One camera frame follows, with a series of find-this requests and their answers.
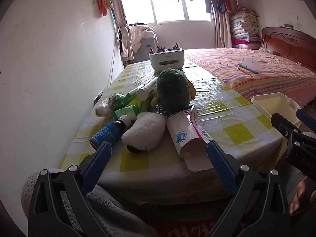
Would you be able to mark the window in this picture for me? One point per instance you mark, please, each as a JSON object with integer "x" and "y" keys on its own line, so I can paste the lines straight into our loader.
{"x": 167, "y": 7}

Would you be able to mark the red patterned mat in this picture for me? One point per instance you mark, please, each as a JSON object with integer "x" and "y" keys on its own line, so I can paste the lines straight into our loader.
{"x": 187, "y": 229}

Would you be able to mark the orange cloth on wall hook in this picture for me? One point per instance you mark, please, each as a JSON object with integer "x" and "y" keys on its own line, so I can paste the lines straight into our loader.
{"x": 103, "y": 2}

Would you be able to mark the black wall charger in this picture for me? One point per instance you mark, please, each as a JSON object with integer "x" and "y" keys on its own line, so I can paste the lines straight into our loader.
{"x": 98, "y": 98}

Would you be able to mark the dotted white cloth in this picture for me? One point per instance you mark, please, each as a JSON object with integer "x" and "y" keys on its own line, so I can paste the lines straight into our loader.
{"x": 139, "y": 35}

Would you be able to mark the red wooden headboard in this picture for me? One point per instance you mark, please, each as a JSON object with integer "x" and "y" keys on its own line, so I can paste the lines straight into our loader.
{"x": 288, "y": 44}

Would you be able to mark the yellow pencil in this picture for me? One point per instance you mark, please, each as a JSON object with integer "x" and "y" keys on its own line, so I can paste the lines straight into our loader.
{"x": 245, "y": 72}

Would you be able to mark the person's right hand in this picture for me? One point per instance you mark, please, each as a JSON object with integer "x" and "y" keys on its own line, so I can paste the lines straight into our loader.
{"x": 298, "y": 197}

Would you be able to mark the beige curtain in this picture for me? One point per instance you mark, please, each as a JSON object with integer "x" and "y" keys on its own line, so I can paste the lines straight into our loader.
{"x": 119, "y": 5}
{"x": 222, "y": 27}

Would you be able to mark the white toothpaste box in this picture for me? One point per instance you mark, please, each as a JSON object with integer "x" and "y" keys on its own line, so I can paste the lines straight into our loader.
{"x": 187, "y": 138}

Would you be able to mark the floral pillow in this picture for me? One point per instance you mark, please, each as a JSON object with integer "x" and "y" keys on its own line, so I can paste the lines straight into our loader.
{"x": 267, "y": 50}

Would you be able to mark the bed with striped sheet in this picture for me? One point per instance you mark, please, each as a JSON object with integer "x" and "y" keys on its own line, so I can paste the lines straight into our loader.
{"x": 271, "y": 79}

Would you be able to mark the white plastic bottle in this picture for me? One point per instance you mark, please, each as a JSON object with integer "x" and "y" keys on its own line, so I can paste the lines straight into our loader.
{"x": 145, "y": 91}

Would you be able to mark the white fuzzy plush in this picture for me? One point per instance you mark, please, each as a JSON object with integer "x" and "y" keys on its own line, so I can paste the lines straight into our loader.
{"x": 145, "y": 133}

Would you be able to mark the light green packet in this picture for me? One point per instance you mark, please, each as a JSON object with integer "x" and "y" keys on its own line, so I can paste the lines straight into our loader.
{"x": 137, "y": 102}

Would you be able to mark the brown bottle with blue label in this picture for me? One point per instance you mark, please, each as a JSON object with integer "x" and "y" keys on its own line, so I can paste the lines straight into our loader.
{"x": 108, "y": 133}

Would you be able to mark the white cabinet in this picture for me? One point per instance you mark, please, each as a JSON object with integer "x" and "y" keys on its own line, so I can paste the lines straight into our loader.
{"x": 148, "y": 51}

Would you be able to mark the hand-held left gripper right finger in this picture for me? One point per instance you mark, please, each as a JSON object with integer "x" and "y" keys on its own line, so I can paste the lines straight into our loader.
{"x": 219, "y": 163}

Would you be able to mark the white desktop pencil organizer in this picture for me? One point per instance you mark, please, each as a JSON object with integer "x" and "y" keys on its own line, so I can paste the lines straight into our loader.
{"x": 167, "y": 60}

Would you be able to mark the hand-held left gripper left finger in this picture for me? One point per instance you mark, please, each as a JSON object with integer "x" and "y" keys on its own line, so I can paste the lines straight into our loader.
{"x": 98, "y": 167}

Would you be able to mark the stack of folded blankets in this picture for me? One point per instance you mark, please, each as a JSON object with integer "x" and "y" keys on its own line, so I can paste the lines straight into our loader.
{"x": 244, "y": 29}

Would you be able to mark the cream plastic bin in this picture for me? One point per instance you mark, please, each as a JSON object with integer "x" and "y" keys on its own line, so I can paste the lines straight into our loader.
{"x": 274, "y": 106}

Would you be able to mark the green broccoli plush toy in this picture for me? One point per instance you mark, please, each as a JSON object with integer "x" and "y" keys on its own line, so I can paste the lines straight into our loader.
{"x": 172, "y": 91}

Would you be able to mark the grey fleece blanket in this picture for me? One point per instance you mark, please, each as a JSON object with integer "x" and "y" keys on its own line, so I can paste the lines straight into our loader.
{"x": 123, "y": 217}

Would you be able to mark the yellow snack bag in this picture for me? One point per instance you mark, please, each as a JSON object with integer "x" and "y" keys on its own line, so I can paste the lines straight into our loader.
{"x": 192, "y": 91}

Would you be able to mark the light blue slim device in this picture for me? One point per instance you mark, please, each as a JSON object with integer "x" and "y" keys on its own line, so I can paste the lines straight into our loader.
{"x": 249, "y": 66}

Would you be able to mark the clear plastic bag with scraps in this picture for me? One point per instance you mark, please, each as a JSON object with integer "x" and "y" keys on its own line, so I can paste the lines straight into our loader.
{"x": 116, "y": 100}

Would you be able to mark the yellow checked plastic tablecloth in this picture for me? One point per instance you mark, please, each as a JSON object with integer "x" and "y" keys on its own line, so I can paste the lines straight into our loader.
{"x": 234, "y": 108}

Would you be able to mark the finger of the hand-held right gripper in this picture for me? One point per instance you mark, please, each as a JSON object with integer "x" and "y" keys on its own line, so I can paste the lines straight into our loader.
{"x": 306, "y": 117}
{"x": 282, "y": 124}

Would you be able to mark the beige hanging garment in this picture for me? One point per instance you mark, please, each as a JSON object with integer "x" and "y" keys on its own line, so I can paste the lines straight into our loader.
{"x": 126, "y": 44}

